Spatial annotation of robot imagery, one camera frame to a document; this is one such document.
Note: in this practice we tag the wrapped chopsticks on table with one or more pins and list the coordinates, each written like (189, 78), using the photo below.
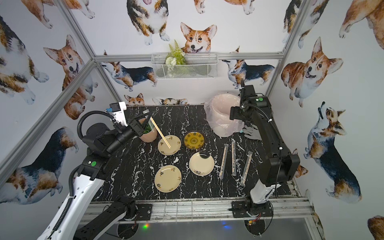
(224, 159)
(234, 159)
(246, 169)

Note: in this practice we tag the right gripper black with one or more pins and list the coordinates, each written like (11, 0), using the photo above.
(234, 113)

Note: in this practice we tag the wrapped chopsticks left on table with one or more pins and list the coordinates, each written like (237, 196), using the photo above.
(224, 159)

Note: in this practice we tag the yellow patterned dark-rimmed plate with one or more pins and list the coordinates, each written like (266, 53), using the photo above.
(194, 140)

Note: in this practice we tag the cream plate chipped right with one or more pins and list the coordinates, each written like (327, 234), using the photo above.
(201, 164)

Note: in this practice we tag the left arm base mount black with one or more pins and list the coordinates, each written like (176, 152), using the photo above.
(140, 212)

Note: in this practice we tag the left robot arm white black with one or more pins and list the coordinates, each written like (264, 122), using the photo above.
(87, 178)

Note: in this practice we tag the cream plate upper left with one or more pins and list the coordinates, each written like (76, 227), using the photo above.
(172, 146)

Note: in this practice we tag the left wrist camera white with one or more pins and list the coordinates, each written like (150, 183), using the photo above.
(117, 111)

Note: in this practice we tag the aluminium front rail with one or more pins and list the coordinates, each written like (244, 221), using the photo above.
(226, 209)

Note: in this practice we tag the wrapped chopsticks right on table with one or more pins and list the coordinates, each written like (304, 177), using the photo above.
(246, 169)

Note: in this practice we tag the green fern white flower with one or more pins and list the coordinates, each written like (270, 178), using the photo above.
(175, 57)

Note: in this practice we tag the tan pot green plant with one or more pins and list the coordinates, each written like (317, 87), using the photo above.
(150, 137)

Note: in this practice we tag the cream plate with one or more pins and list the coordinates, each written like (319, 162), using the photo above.
(168, 178)
(172, 146)

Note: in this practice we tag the white wire wall basket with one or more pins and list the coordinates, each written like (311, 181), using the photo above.
(199, 66)

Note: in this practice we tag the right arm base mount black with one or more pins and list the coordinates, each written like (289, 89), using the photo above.
(246, 209)

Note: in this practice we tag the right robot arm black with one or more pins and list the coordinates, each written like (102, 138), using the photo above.
(279, 163)

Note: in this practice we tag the grey glove blue cuff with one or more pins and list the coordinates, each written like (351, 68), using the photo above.
(252, 132)

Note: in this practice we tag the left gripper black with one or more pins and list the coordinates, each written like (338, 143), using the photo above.
(136, 125)

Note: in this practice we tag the white bin with plastic bag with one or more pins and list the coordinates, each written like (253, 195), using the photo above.
(218, 110)

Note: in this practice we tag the wrapped chopsticks middle on table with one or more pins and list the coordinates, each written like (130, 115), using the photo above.
(234, 159)

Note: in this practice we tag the cream plate front left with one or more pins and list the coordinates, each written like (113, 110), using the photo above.
(168, 178)

